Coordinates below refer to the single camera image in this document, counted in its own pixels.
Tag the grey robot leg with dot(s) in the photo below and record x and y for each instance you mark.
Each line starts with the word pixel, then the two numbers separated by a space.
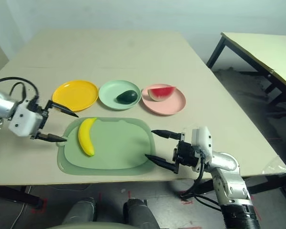
pixel 140 212
pixel 79 211

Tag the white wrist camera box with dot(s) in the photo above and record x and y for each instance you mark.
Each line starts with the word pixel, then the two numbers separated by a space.
pixel 203 140
pixel 23 121

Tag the yellow plastic plate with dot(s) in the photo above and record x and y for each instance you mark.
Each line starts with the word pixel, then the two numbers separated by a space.
pixel 75 95

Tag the red watermelon slice toy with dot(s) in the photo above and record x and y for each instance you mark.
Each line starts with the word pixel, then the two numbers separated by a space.
pixel 160 93

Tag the yellow toy banana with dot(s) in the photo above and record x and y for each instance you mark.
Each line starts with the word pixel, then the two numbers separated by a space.
pixel 84 140

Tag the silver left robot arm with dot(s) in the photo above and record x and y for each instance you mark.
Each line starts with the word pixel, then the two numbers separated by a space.
pixel 0 105

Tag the mint green plastic plate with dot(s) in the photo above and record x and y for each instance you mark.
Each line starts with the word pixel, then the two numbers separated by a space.
pixel 109 94

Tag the grey-green robot torso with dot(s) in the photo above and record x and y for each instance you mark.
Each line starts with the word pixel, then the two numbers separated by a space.
pixel 90 226

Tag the grey robot right leg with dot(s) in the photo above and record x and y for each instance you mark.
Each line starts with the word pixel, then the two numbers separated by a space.
pixel 140 212

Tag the dark green toy avocado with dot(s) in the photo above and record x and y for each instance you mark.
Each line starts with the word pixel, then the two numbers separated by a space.
pixel 126 97

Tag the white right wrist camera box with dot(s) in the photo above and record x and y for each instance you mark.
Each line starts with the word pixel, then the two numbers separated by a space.
pixel 203 140

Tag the cream side table black legs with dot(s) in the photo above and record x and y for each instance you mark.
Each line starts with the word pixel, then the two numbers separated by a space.
pixel 264 50

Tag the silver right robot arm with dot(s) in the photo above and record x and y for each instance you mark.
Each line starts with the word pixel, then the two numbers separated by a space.
pixel 231 181

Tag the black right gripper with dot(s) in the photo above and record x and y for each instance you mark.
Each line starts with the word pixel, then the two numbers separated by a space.
pixel 187 155

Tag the green cutting board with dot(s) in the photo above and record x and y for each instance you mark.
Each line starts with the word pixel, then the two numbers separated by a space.
pixel 119 150

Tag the clear plastic bag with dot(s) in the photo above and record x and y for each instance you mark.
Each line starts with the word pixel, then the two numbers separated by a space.
pixel 275 168

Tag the grey robot left leg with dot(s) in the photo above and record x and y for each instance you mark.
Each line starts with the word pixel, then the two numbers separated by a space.
pixel 79 211

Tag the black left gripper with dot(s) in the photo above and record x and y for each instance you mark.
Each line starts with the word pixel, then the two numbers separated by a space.
pixel 44 113

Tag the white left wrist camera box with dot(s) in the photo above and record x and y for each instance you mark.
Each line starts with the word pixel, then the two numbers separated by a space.
pixel 23 121

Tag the pink plastic plate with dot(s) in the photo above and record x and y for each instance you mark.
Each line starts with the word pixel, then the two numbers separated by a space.
pixel 164 106

